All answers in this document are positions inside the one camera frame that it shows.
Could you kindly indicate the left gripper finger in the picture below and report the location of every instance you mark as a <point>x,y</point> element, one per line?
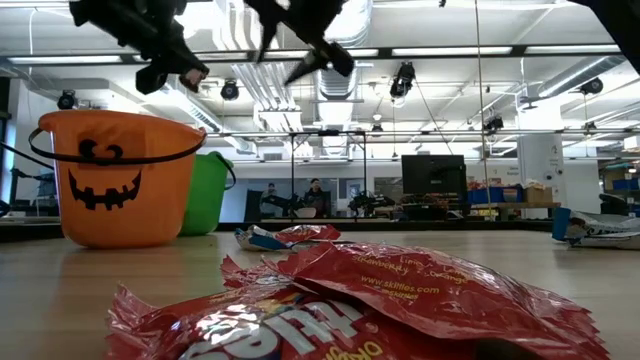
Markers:
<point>187,57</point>
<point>187,67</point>

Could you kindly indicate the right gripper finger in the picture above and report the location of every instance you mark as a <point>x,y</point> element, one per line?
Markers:
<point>306,66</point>
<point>267,37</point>

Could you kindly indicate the orange jack-o-lantern bucket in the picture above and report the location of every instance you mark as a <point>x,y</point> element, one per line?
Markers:
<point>125,220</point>

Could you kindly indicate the red Skittles pack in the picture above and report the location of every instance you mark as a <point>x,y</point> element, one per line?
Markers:
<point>450,300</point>
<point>225,330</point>
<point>240,277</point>
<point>310,232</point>

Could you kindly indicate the black background robot arm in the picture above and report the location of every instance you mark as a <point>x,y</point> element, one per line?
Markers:
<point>285,202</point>
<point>367,202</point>

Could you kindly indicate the black ceiling spotlight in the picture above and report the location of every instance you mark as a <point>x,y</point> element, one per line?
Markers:
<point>230,91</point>
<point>494,122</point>
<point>402,80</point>
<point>66,100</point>
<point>592,86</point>

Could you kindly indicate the person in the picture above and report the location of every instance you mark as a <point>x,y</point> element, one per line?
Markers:
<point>270,197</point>
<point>316,195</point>

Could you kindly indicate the green plastic bucket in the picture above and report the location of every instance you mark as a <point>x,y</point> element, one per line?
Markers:
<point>205,200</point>

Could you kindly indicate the black monitor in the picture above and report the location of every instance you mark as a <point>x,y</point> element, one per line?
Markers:
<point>434,175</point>

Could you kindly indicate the thin tan pole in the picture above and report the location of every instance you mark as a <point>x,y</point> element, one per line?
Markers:
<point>481,90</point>

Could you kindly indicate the blue storage bin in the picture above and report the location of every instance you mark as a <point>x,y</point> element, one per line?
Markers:
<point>487,195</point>

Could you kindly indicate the wooden background table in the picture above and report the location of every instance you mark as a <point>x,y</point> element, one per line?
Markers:
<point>520,205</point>

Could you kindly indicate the cardboard box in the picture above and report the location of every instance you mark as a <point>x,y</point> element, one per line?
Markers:
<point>539,195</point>

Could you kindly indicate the wide silver ventilation duct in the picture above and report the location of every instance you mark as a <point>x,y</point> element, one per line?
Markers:
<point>336,94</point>

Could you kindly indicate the black background rig frame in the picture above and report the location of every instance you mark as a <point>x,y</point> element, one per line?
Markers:
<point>328,132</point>

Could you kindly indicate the long black light rail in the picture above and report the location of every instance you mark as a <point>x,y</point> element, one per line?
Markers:
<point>385,51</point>

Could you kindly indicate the black aluminium table frame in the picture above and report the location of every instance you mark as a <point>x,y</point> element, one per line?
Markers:
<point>450,226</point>

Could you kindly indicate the slim silver ventilation duct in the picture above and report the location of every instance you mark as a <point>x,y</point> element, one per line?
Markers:
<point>575,77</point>

